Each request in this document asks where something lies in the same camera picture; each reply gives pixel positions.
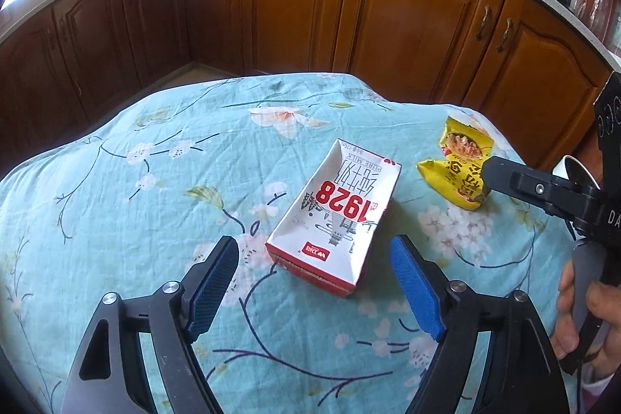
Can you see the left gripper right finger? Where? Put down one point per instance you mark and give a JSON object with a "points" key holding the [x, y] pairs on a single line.
{"points": [[521, 374]]}

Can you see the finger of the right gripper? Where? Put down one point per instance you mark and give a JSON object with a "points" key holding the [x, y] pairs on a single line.
{"points": [[555, 195]]}

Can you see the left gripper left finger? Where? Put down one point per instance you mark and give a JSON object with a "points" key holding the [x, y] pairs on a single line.
{"points": [[108, 373]]}

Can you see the red white milk carton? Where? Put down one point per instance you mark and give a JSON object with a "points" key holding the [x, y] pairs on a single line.
{"points": [[325, 235]]}

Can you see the white small cup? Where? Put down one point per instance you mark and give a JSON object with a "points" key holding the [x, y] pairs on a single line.
{"points": [[573, 170]]}

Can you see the yellow noodle snack packet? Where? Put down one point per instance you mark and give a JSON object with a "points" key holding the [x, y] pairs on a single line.
{"points": [[458, 176]]}

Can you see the wooden lower cabinets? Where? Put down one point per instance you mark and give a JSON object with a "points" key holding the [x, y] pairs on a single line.
{"points": [[515, 61]]}

